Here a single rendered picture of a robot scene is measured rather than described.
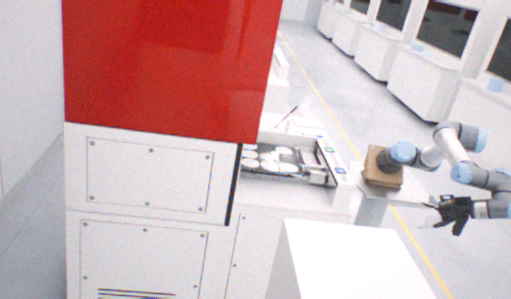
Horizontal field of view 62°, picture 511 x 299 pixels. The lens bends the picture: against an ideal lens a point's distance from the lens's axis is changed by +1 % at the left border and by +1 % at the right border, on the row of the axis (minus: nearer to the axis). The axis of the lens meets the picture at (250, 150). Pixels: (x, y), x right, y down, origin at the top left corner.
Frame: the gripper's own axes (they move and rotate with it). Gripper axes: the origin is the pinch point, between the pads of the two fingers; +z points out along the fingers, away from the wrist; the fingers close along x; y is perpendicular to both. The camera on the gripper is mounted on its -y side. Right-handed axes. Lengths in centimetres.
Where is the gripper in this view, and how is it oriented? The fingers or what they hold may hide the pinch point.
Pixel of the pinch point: (419, 216)
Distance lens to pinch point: 186.2
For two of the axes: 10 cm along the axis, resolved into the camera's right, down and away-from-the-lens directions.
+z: -8.2, 1.3, 5.5
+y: -4.0, -8.2, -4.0
